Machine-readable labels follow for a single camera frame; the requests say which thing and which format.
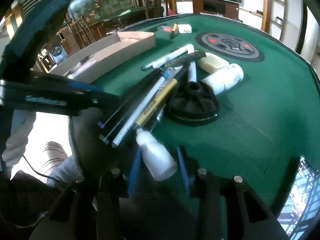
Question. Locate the olive green tube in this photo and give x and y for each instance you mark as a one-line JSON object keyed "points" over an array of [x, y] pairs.
{"points": [[186, 59]]}

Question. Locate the clear black gel pen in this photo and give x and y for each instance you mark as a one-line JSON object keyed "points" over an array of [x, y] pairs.
{"points": [[159, 62]]}

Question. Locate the white paint marker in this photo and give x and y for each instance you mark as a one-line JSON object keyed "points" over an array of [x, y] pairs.
{"points": [[189, 48]]}

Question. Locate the black marker purple end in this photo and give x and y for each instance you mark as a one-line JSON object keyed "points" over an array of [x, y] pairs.
{"points": [[130, 95]]}

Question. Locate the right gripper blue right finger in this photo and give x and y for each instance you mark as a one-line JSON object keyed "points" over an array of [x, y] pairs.
{"points": [[188, 169]]}

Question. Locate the round table centre console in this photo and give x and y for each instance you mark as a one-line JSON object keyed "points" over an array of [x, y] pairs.
{"points": [[231, 46]]}

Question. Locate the yellow black utility knife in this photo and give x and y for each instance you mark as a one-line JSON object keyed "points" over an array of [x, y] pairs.
{"points": [[173, 31]]}

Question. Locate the smartphone with lit screen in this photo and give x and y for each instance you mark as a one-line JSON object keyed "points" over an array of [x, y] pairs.
{"points": [[298, 197]]}

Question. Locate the cream rectangular case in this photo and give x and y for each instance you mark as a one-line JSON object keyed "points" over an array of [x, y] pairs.
{"points": [[211, 63]]}

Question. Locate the gold yellow marker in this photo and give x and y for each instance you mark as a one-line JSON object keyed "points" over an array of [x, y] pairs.
{"points": [[159, 98]]}

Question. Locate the person's left gloved hand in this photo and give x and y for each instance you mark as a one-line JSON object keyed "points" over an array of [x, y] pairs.
{"points": [[38, 145]]}

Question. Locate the white pen blue cap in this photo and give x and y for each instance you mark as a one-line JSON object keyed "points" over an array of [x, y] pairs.
{"points": [[116, 141]]}

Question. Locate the small white box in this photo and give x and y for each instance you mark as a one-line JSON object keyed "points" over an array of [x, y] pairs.
{"points": [[184, 28]]}

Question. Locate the white plastic bottle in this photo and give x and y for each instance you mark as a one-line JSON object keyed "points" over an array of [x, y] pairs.
{"points": [[224, 79]]}

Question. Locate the cardboard box tray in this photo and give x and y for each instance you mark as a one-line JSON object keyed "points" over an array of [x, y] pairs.
{"points": [[95, 60]]}

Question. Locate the thick black marker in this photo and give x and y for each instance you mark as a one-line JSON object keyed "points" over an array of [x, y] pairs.
{"points": [[117, 125]]}

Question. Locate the red item in clear pack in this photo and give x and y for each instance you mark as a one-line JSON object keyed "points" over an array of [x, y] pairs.
{"points": [[165, 28]]}

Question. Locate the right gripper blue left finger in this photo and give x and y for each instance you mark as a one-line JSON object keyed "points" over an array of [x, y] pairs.
{"points": [[134, 170]]}

